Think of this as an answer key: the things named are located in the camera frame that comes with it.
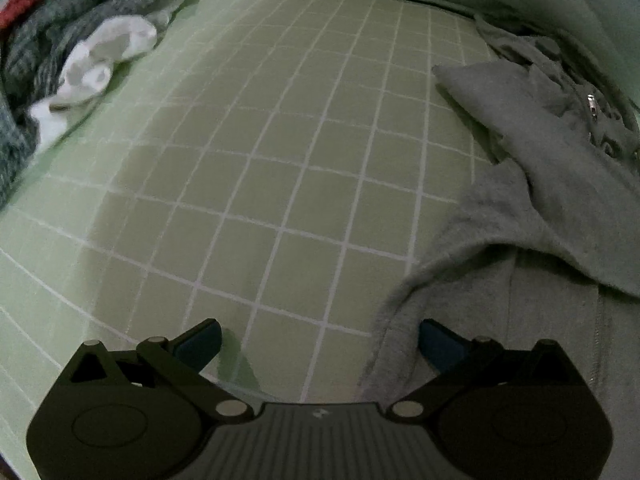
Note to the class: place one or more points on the pile of crumpled clothes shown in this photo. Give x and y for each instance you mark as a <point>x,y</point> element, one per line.
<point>45,30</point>

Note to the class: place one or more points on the white garment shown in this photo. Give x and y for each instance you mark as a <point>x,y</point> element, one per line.
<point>105,45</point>

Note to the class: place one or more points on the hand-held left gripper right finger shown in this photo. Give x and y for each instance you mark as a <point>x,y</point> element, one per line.
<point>440,344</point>

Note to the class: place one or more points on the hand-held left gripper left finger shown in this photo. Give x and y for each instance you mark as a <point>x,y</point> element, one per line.
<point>200,346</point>

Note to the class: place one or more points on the grey zip hoodie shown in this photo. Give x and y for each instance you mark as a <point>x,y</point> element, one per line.
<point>530,160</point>

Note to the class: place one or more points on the green grid bed sheet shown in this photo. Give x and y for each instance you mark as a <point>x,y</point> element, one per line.
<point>280,160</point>

